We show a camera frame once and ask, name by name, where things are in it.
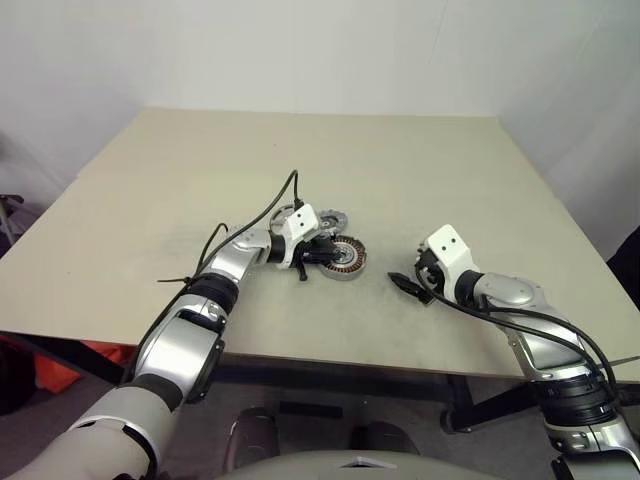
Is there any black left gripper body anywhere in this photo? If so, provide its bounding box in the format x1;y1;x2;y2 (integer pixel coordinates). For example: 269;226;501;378
292;239;321;269

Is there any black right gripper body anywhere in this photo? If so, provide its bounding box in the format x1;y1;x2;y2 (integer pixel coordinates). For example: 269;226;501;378
413;244;449;306

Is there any motor housing with copper stator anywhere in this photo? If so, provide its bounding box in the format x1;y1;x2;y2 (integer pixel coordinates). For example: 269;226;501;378
319;237;370;283

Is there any grey metal motor ring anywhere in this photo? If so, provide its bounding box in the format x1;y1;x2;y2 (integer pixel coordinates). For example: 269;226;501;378
317;209;350;236

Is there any dark rounded shape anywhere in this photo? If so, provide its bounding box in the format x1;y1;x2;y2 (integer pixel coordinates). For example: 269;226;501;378
224;407;281;474
349;422;421;456

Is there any grey robot torso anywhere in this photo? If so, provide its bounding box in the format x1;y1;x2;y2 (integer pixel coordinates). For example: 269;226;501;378
214;449;426;480

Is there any red object under table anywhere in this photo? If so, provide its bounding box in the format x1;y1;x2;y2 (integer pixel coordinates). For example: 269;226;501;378
32;339;134;396

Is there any dark chair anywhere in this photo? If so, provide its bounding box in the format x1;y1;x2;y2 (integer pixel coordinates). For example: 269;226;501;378
0;192;25;246

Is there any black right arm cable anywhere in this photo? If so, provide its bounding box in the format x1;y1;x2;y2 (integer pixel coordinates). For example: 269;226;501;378
417;259;621;416

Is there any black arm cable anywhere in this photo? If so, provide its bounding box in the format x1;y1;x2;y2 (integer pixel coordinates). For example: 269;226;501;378
417;259;621;416
197;169;304;281

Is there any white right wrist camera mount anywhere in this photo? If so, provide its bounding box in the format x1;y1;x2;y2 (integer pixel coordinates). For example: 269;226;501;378
425;224;474;304

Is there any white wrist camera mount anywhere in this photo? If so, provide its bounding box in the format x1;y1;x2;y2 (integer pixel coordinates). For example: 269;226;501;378
277;204;321;271
425;224;474;304

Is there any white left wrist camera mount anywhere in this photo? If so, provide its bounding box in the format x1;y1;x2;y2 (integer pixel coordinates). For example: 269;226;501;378
277;204;321;271

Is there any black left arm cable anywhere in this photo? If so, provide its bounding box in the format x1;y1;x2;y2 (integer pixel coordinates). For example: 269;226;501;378
197;169;304;281

